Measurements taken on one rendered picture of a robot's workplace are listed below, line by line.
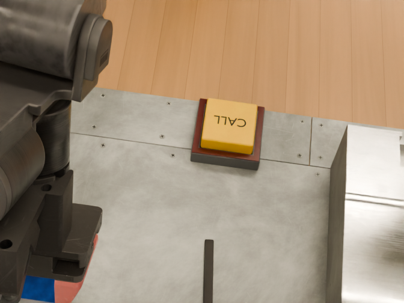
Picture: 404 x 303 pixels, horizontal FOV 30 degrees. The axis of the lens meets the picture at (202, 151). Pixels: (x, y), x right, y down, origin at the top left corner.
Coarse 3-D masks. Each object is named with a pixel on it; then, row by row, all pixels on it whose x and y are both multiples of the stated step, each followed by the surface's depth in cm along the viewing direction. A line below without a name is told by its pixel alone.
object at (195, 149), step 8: (200, 104) 90; (200, 112) 90; (200, 120) 89; (200, 128) 88; (256, 136) 88; (256, 144) 88; (192, 152) 87; (200, 152) 87; (208, 152) 87; (216, 152) 87; (224, 152) 87; (256, 152) 87; (248, 160) 87; (256, 160) 87
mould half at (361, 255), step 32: (352, 128) 81; (352, 160) 79; (384, 160) 79; (352, 192) 77; (384, 192) 77; (352, 224) 75; (384, 224) 76; (352, 256) 74; (384, 256) 74; (352, 288) 72; (384, 288) 72
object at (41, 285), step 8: (32, 280) 64; (40, 280) 64; (48, 280) 64; (24, 288) 63; (32, 288) 64; (40, 288) 64; (48, 288) 64; (24, 296) 63; (32, 296) 63; (40, 296) 63; (48, 296) 63
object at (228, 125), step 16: (208, 112) 88; (224, 112) 88; (240, 112) 88; (256, 112) 88; (208, 128) 87; (224, 128) 87; (240, 128) 87; (208, 144) 87; (224, 144) 86; (240, 144) 86
